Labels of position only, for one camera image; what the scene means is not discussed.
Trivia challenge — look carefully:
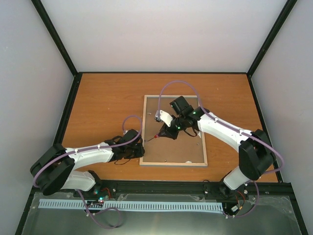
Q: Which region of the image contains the light blue slotted cable duct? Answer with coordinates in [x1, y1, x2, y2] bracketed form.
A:
[38, 199, 223, 213]

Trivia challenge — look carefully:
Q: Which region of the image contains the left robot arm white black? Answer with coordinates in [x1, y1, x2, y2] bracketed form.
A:
[30, 129, 145, 197]

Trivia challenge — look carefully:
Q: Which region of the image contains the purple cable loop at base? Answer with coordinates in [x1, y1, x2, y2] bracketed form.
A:
[78, 188, 123, 229]

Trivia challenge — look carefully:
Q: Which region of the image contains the black enclosure frame post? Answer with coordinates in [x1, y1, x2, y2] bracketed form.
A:
[30, 0, 79, 78]
[247, 0, 297, 79]

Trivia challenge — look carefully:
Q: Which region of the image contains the black enclosure frame post left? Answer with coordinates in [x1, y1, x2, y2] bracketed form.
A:
[30, 0, 79, 78]

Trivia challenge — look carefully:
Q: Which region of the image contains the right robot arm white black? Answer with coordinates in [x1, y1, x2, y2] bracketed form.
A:
[155, 96, 275, 198]

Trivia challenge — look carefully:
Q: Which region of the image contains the black mounting rail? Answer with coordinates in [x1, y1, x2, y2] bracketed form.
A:
[73, 180, 247, 202]

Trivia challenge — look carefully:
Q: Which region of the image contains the blue picture frame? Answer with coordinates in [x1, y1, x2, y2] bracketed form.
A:
[139, 95, 208, 167]

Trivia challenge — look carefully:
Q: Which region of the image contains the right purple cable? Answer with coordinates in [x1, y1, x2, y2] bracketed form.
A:
[157, 80, 286, 218]

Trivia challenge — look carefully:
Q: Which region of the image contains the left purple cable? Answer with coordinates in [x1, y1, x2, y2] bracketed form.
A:
[33, 115, 143, 189]

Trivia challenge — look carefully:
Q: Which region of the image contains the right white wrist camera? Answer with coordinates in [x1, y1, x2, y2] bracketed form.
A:
[155, 110, 174, 127]

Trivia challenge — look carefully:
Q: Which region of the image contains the black enclosure frame post right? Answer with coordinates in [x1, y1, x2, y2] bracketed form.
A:
[247, 0, 297, 79]

